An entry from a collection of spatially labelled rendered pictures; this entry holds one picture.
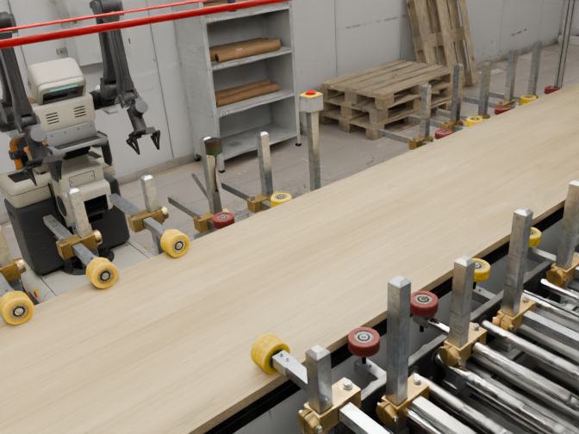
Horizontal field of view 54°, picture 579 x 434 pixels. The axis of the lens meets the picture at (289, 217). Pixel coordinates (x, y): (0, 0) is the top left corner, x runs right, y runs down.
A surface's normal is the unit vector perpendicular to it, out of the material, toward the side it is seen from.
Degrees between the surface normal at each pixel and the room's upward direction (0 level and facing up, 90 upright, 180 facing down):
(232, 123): 90
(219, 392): 0
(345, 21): 90
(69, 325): 0
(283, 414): 90
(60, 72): 42
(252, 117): 90
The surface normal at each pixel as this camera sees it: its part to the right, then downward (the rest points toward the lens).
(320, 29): 0.63, 0.32
